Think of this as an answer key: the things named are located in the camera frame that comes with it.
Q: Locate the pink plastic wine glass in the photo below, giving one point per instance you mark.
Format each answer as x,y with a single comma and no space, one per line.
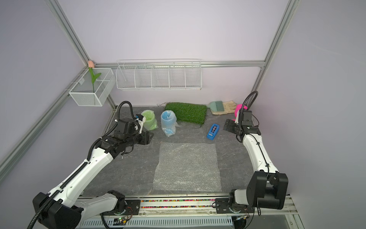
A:
238,108

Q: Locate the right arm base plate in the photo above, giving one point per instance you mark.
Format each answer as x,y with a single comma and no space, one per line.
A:
226,206

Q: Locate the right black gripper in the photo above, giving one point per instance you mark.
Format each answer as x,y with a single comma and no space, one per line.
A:
228,125

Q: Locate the white wire wall basket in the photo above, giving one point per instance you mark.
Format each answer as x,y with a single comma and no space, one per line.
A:
159,74

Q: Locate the blue tape dispenser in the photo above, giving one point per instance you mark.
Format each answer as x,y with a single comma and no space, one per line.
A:
213,131

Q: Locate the aluminium front rail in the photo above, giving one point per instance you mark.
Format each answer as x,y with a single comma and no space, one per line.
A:
166,206

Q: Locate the bubble wrap sheet stack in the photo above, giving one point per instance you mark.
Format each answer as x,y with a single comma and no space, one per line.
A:
185,167

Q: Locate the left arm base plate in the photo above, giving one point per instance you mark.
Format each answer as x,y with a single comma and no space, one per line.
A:
132,207

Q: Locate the white vent grille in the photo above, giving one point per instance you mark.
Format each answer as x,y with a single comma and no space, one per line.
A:
170,222

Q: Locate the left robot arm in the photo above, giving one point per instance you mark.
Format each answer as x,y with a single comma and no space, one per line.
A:
60,207

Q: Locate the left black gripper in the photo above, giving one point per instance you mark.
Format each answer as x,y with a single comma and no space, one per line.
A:
146,138

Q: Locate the artificial tulip flower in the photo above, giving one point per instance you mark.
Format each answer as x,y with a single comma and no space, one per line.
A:
94,76

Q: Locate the green artificial grass mat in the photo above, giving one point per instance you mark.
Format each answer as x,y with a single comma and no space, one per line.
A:
190,113

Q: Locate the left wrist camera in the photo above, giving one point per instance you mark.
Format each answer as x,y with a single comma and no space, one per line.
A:
140,120

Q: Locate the beige work glove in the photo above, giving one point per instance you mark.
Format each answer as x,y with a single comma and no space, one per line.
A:
222,108

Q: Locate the white mesh corner basket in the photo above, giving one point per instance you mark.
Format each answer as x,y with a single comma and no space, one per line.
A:
83,94

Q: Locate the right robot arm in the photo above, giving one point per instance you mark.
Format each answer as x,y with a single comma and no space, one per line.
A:
267,187

